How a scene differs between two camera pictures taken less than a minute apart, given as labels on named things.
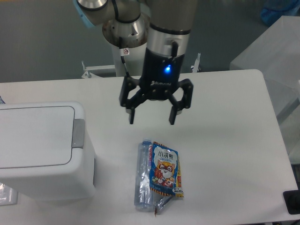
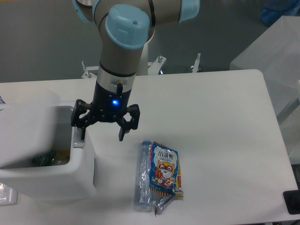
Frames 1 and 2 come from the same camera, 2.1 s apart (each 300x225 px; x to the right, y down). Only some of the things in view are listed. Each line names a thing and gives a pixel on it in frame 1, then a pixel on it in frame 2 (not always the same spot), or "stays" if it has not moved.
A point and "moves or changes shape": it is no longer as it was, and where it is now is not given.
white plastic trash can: (37, 159) moves or changes shape
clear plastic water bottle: (143, 197) stays
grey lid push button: (78, 133) stays
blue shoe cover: (272, 10) stays
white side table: (276, 53) stays
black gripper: (160, 74) to (108, 106)
